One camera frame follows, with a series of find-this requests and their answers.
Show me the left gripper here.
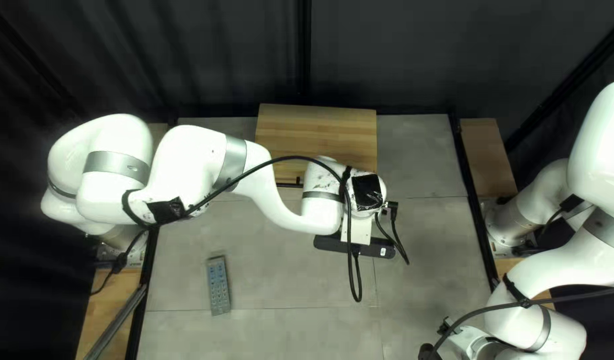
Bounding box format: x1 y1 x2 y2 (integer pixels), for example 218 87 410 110
340 215 373 247

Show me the silver remote control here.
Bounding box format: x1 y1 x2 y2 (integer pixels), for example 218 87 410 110
206 255 233 317

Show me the black cable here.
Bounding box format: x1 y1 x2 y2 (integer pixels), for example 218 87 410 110
91 227 153 296
122 156 411 303
419 285 614 360

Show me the black frame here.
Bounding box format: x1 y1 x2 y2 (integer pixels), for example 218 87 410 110
82 0 614 360

